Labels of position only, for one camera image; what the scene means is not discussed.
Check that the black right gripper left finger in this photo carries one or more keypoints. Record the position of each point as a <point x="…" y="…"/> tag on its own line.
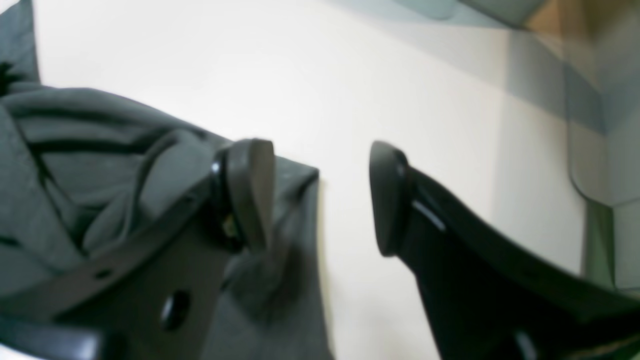
<point x="154" y="297"/>

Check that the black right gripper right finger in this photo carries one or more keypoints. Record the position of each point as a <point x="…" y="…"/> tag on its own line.
<point x="485" y="297"/>

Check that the grey t-shirt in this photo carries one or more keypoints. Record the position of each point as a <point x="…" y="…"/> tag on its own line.
<point x="84" y="170"/>

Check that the clear floor mat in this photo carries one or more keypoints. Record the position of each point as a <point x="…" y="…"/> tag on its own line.
<point x="597" y="42"/>

